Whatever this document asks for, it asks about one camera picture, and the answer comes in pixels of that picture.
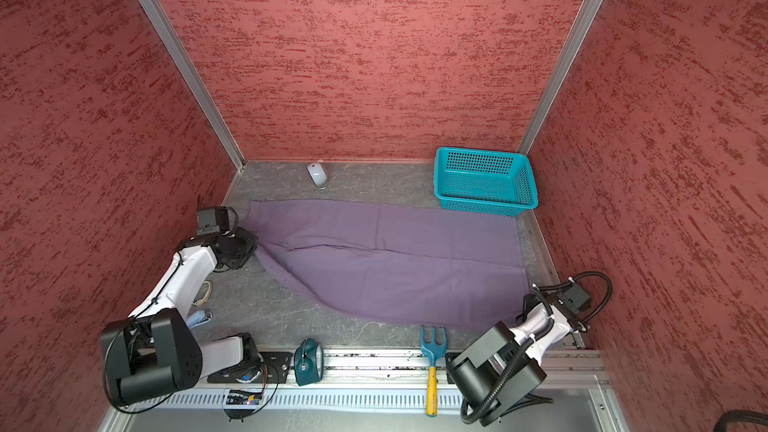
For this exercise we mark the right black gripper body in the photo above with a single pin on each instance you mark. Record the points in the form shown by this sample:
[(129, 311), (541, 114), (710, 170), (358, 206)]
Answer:
[(528, 302)]

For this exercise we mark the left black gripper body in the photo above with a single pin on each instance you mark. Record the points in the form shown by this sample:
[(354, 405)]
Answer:
[(241, 245)]

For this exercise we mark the purple trousers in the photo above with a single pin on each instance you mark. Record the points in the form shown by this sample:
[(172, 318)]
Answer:
[(392, 264)]

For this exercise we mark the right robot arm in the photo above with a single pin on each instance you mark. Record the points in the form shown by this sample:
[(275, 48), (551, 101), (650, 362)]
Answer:
[(499, 372)]

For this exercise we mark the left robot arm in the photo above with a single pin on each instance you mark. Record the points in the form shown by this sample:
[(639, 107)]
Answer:
[(153, 353)]

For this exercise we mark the tan rubber band loop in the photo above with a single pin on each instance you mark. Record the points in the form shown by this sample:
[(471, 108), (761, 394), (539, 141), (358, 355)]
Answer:
[(203, 295)]

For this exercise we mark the light blue plastic clip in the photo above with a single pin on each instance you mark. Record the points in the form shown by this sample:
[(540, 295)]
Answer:
[(198, 318)]

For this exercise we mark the white egg-shaped timer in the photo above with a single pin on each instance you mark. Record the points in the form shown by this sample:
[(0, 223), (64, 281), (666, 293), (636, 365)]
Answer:
[(318, 174)]

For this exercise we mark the perforated metal strip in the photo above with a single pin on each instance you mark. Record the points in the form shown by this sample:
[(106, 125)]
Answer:
[(340, 400)]

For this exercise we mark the teal plastic basket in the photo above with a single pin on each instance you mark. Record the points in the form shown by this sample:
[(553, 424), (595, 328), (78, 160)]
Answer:
[(481, 181)]

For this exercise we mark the teal alarm clock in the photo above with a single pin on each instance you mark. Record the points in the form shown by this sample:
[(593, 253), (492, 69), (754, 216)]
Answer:
[(308, 363)]

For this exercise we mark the left small circuit board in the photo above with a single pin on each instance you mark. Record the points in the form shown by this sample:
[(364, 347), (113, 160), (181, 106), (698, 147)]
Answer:
[(243, 398)]

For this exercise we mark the left corner aluminium profile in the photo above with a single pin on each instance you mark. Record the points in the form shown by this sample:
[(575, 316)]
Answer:
[(173, 44)]

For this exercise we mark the corner aluminium profile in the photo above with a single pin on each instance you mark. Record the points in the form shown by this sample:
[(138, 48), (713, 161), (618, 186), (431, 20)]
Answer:
[(173, 44), (583, 21)]

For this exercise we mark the right corner aluminium profile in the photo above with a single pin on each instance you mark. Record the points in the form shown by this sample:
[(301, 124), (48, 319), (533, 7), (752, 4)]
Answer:
[(583, 21)]

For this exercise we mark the blue garden fork yellow handle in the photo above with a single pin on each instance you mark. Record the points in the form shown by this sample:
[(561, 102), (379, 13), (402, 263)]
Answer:
[(433, 345)]

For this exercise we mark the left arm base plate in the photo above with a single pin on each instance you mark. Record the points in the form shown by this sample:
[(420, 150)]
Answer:
[(274, 368)]

